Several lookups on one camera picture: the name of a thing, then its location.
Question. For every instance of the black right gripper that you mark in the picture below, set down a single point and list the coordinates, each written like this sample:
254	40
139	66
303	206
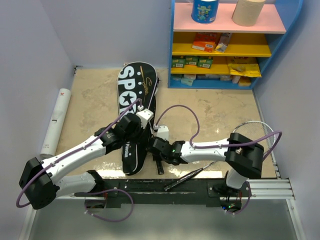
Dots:
155	157

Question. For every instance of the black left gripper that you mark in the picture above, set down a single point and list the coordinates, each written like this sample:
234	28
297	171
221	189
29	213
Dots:
139	127

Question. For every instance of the black racket cover bag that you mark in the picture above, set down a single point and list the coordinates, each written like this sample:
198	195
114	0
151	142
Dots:
137	80

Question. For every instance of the white shuttlecock tube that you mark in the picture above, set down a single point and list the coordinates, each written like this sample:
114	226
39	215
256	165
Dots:
56	122

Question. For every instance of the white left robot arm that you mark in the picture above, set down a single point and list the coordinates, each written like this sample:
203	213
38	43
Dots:
43	181

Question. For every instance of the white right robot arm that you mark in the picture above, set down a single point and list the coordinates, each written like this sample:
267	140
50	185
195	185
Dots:
244	155

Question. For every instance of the green box left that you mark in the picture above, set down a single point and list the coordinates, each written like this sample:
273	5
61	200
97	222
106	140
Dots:
178	61

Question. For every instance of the green box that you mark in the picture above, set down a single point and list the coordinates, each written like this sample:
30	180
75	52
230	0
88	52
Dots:
191	60
205	62
178	61

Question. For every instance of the green box middle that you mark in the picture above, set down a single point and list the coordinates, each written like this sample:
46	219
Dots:
191	60

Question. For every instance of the green box right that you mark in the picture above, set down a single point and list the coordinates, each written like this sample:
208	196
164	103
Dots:
205	62

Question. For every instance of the blue shelf unit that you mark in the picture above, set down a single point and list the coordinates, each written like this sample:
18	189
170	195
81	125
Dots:
262	41

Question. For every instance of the orange snack box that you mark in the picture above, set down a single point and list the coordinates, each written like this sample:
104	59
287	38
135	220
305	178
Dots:
205	41

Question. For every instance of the silver snack pouch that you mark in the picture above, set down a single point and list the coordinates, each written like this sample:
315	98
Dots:
223	42

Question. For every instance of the yellow snack bag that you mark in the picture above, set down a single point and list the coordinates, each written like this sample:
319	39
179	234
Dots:
243	66

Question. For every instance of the blue wrapped paper roll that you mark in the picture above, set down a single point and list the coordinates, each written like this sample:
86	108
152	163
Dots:
204	11

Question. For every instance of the brown paper towel roll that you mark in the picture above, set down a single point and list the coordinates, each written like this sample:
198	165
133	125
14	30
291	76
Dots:
246	12

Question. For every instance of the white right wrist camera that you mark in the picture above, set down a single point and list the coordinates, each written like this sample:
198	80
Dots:
161	131

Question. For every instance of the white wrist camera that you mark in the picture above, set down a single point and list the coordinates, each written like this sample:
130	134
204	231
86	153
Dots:
145	115
161	131

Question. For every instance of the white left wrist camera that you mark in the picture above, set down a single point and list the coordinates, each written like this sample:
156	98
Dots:
145	115

